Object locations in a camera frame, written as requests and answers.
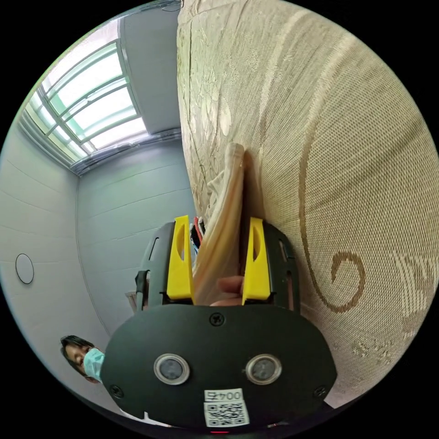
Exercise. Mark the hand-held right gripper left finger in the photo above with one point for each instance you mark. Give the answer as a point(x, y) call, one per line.
point(178, 274)

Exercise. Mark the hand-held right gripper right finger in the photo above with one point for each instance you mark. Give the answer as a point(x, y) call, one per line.
point(255, 277)

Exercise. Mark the light yellow t-shirt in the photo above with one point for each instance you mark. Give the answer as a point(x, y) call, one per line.
point(223, 219)

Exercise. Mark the person's right hand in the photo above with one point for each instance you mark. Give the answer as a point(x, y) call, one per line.
point(231, 284)

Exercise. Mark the person's body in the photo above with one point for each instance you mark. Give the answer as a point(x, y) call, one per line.
point(85, 360)

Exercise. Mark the bed with beige woven mat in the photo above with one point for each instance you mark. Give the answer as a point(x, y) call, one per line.
point(343, 137)

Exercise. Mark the round white wall cap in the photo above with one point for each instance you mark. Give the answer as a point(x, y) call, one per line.
point(24, 268)

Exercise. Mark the window with white frame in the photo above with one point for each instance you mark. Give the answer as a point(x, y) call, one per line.
point(92, 106)

